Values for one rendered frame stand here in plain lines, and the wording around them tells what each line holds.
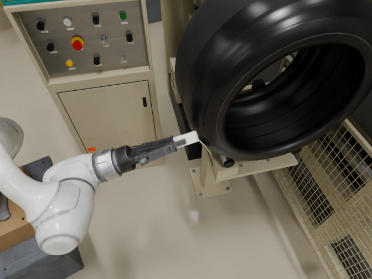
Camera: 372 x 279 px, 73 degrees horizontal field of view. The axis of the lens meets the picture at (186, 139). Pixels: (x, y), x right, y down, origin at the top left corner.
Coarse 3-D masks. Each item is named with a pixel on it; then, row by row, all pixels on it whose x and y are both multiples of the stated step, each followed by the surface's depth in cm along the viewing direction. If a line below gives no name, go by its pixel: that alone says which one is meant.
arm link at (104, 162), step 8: (96, 152) 71; (104, 152) 70; (112, 152) 71; (96, 160) 69; (104, 160) 68; (112, 160) 69; (96, 168) 68; (104, 168) 68; (112, 168) 68; (104, 176) 69; (112, 176) 70; (120, 176) 72
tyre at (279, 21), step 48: (240, 0) 60; (288, 0) 54; (336, 0) 54; (192, 48) 68; (240, 48) 56; (288, 48) 56; (336, 48) 89; (192, 96) 68; (240, 96) 108; (288, 96) 107; (336, 96) 91; (240, 144) 99; (288, 144) 90
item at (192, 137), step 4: (192, 132) 71; (196, 132) 71; (180, 136) 71; (184, 136) 71; (188, 136) 71; (192, 136) 71; (196, 136) 71; (176, 140) 71; (188, 140) 72; (192, 140) 72; (196, 140) 72; (184, 144) 72
